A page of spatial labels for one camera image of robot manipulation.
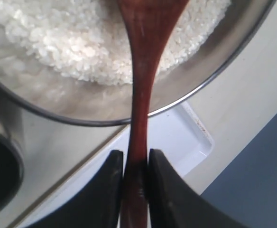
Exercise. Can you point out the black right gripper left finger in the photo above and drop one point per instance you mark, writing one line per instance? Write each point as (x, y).
(97, 205)

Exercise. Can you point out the white plastic tray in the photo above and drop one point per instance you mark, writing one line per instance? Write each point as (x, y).
(178, 132)

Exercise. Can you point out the small steel cup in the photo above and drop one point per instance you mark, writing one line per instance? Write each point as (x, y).
(11, 151)

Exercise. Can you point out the dark red wooden spoon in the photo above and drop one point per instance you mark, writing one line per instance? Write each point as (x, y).
(149, 24)

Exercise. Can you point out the steel bowl of rice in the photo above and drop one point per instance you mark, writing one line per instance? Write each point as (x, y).
(69, 60)

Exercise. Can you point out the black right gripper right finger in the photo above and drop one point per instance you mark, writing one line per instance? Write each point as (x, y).
(173, 204)

